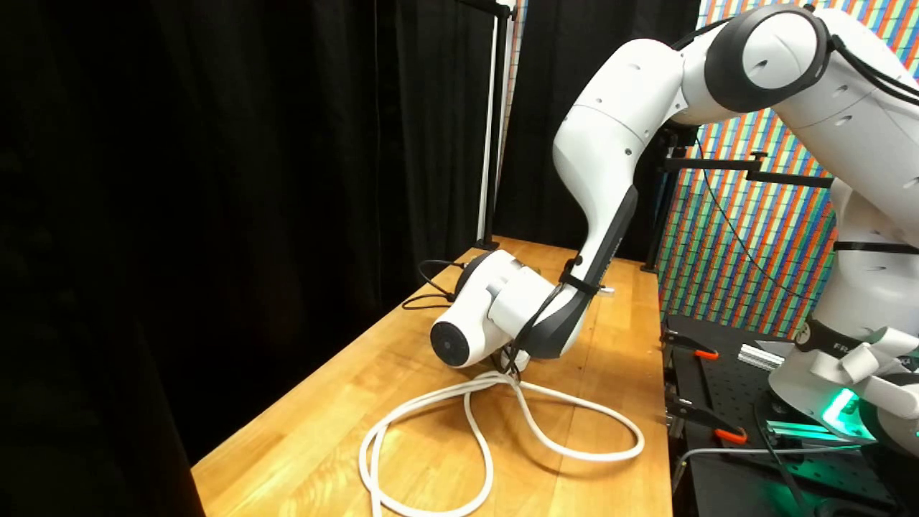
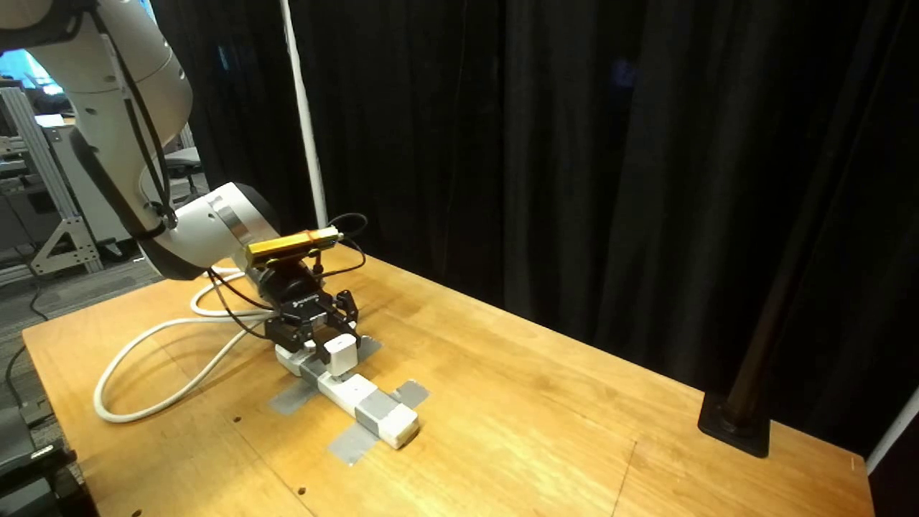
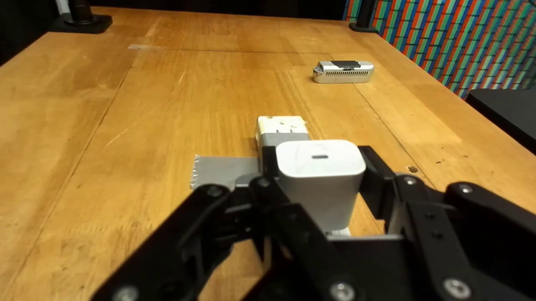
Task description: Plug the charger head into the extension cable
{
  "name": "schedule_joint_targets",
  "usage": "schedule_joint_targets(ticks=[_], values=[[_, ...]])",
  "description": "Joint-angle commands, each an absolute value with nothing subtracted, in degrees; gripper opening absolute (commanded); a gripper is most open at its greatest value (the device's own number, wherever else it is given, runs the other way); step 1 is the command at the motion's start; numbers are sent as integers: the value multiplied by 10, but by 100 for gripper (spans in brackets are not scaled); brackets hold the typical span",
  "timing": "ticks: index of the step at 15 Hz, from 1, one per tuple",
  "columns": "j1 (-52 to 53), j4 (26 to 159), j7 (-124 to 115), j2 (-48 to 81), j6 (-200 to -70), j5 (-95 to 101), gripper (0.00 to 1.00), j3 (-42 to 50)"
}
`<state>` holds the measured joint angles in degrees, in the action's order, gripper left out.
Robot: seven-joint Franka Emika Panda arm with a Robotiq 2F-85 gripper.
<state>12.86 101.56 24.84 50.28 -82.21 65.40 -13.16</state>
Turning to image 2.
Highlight black curtain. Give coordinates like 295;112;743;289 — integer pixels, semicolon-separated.
148;0;919;454

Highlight white pole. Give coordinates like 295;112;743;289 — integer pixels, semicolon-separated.
273;0;334;236
865;384;919;480

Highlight white power strip cord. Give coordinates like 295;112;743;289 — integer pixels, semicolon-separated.
90;270;282;428

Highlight white power strip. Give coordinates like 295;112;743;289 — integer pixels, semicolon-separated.
273;338;424;451

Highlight black camera cable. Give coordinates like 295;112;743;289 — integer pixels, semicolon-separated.
204;208;372;345

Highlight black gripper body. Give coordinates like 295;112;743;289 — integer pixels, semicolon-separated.
256;253;339;351

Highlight black pole with base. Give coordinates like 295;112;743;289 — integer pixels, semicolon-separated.
696;141;919;460

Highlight grey duct tape strip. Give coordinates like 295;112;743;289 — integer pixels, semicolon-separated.
268;332;384;417
328;378;434;468

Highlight grey metal frame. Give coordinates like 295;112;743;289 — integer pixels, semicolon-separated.
0;82;110;282

